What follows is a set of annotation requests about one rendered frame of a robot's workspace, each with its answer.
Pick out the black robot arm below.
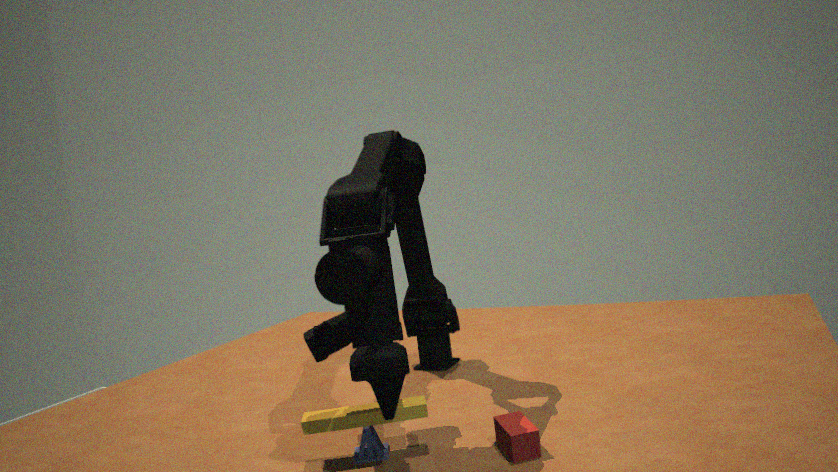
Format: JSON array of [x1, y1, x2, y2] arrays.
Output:
[[304, 130, 461, 371]]

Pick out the yellow bar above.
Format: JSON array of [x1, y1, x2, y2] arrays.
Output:
[[301, 396, 429, 435]]

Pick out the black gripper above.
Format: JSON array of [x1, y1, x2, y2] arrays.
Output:
[[347, 285, 410, 420]]

